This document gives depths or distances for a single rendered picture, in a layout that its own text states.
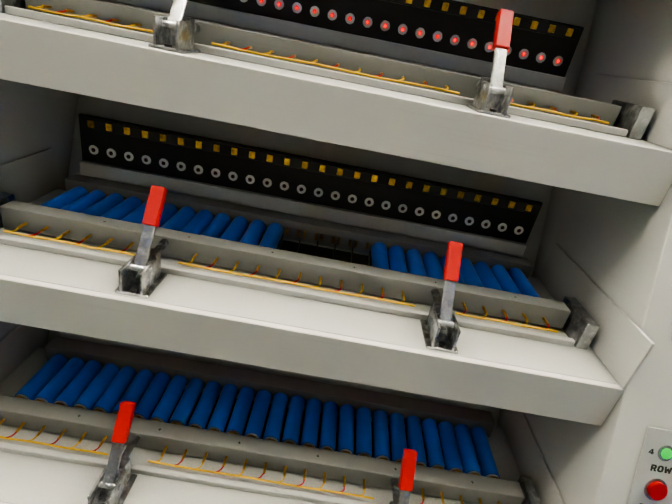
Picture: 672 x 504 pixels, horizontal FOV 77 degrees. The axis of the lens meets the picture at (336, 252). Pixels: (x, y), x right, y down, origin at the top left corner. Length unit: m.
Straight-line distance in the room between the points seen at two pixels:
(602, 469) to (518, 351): 0.12
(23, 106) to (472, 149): 0.45
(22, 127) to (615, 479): 0.66
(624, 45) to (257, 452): 0.57
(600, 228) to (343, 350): 0.30
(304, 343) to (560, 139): 0.27
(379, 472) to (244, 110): 0.37
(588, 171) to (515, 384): 0.19
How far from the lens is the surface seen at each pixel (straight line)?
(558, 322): 0.48
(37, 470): 0.53
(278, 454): 0.48
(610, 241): 0.49
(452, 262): 0.39
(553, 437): 0.54
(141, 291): 0.39
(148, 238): 0.39
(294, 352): 0.37
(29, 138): 0.57
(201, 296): 0.39
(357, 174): 0.49
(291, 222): 0.49
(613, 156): 0.42
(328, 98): 0.36
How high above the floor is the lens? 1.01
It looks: 6 degrees down
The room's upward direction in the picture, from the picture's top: 11 degrees clockwise
